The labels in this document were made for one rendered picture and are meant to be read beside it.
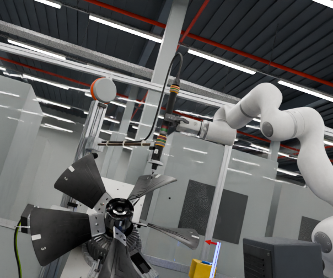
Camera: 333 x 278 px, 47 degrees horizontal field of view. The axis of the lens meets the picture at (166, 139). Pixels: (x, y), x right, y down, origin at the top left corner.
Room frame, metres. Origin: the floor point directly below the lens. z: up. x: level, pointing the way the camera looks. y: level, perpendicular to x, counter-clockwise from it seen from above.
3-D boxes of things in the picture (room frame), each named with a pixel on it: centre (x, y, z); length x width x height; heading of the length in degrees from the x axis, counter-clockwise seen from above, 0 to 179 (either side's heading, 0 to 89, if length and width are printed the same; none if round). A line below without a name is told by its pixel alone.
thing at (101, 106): (2.23, 0.42, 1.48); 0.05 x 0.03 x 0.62; 126
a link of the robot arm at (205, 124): (1.69, -0.15, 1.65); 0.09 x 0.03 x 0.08; 1
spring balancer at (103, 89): (2.27, 0.45, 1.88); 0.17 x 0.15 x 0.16; 91
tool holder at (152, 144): (1.69, 0.03, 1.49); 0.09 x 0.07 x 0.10; 36
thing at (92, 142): (2.19, 0.39, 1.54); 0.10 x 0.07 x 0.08; 36
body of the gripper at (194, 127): (1.69, -0.09, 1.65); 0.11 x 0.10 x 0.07; 91
